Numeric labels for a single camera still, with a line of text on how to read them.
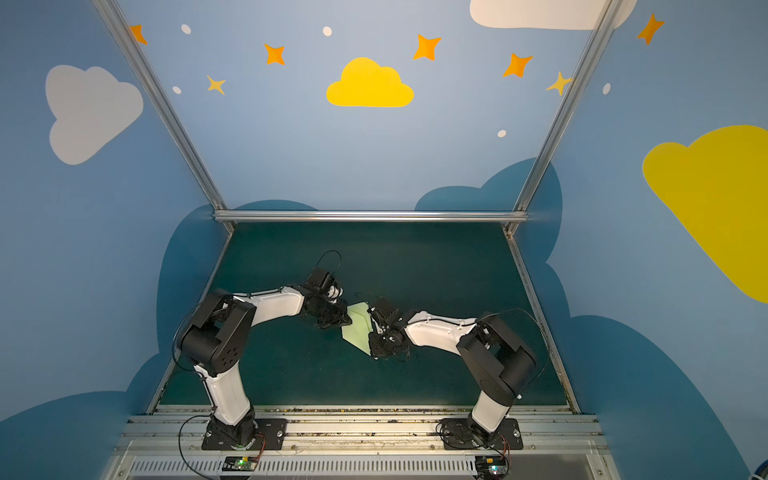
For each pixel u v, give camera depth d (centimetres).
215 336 50
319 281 80
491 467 71
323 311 83
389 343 66
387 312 73
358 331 93
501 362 46
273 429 76
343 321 89
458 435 75
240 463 72
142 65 77
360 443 75
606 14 69
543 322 101
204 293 108
